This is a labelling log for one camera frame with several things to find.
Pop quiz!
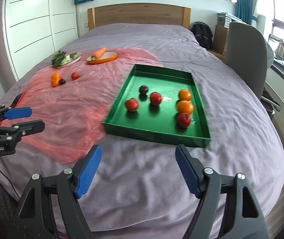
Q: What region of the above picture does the orange mandarin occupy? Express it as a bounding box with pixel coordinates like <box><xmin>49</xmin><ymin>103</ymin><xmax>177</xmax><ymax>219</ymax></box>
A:
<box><xmin>177</xmin><ymin>100</ymin><xmax>194</xmax><ymax>115</ymax></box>
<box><xmin>51</xmin><ymin>78</ymin><xmax>60</xmax><ymax>87</ymax></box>
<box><xmin>178</xmin><ymin>89</ymin><xmax>192</xmax><ymax>101</ymax></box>
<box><xmin>51</xmin><ymin>72</ymin><xmax>61</xmax><ymax>80</ymax></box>

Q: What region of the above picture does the dark plum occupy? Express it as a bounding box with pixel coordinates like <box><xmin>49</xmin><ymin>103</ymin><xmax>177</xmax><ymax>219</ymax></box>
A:
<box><xmin>58</xmin><ymin>78</ymin><xmax>66</xmax><ymax>85</ymax></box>
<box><xmin>139</xmin><ymin>85</ymin><xmax>148</xmax><ymax>95</ymax></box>

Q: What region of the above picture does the red apple top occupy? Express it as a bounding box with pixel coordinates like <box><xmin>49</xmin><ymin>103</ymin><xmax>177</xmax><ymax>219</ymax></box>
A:
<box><xmin>71</xmin><ymin>72</ymin><xmax>80</xmax><ymax>80</ymax></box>

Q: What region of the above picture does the orange mandarin back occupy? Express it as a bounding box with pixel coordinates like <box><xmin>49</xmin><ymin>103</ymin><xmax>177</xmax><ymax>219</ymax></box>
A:
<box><xmin>51</xmin><ymin>72</ymin><xmax>61</xmax><ymax>80</ymax></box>

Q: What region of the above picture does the phone in red case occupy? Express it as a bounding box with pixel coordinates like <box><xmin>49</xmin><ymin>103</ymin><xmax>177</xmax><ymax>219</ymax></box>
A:
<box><xmin>0</xmin><ymin>92</ymin><xmax>26</xmax><ymax>125</ymax></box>

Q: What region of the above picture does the purple bed sheet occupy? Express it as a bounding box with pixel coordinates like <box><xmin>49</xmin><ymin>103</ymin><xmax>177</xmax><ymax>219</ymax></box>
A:
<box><xmin>0</xmin><ymin>23</ymin><xmax>284</xmax><ymax>238</ymax></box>

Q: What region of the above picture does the pink plastic sheet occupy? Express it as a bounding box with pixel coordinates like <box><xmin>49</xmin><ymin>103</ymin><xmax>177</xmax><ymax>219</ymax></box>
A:
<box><xmin>3</xmin><ymin>48</ymin><xmax>162</xmax><ymax>164</ymax></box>

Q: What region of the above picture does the green tray box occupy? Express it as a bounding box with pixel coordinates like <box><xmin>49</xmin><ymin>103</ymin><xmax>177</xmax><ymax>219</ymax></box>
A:
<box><xmin>103</xmin><ymin>64</ymin><xmax>211</xmax><ymax>148</ymax></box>

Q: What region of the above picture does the green bok choy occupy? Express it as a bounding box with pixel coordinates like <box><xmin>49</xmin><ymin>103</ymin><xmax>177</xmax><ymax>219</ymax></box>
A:
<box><xmin>51</xmin><ymin>51</ymin><xmax>67</xmax><ymax>67</ymax></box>

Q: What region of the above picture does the patterned white plate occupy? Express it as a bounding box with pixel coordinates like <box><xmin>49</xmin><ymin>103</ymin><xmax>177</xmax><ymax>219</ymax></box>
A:
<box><xmin>54</xmin><ymin>52</ymin><xmax>82</xmax><ymax>68</ymax></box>

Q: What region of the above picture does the small bok choy piece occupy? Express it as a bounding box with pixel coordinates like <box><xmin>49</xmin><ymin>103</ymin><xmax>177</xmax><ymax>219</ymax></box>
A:
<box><xmin>69</xmin><ymin>52</ymin><xmax>77</xmax><ymax>59</ymax></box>

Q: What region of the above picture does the carrot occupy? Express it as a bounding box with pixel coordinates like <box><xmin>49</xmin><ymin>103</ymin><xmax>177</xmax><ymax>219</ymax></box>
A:
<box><xmin>91</xmin><ymin>47</ymin><xmax>106</xmax><ymax>61</ymax></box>

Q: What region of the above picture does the white wardrobe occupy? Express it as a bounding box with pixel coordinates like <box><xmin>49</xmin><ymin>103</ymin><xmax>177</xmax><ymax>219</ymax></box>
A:
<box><xmin>2</xmin><ymin>0</ymin><xmax>78</xmax><ymax>80</ymax></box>

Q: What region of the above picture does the orange oval dish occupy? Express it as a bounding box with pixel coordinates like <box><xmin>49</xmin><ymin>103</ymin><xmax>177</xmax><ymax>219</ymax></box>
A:
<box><xmin>86</xmin><ymin>52</ymin><xmax>118</xmax><ymax>65</ymax></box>

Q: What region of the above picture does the grey office chair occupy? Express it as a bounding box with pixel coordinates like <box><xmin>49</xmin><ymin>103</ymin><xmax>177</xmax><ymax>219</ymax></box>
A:
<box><xmin>225</xmin><ymin>22</ymin><xmax>282</xmax><ymax>118</ymax></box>

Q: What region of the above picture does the wooden nightstand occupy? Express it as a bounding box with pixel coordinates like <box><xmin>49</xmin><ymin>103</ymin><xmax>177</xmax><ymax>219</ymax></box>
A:
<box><xmin>209</xmin><ymin>25</ymin><xmax>229</xmax><ymax>61</ymax></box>

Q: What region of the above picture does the black backpack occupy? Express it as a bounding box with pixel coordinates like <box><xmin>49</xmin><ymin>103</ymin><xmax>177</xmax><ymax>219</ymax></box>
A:
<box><xmin>191</xmin><ymin>22</ymin><xmax>213</xmax><ymax>49</ymax></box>

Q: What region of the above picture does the grey storage box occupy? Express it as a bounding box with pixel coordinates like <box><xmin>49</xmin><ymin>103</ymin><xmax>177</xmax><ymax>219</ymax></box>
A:
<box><xmin>217</xmin><ymin>12</ymin><xmax>247</xmax><ymax>29</ymax></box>

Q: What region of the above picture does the wooden headboard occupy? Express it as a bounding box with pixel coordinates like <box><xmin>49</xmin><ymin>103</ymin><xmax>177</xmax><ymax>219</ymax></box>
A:
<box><xmin>87</xmin><ymin>3</ymin><xmax>191</xmax><ymax>30</ymax></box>

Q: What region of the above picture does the teal curtain right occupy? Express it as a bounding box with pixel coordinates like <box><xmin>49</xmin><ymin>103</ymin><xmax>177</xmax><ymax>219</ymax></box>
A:
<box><xmin>236</xmin><ymin>0</ymin><xmax>253</xmax><ymax>24</ymax></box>

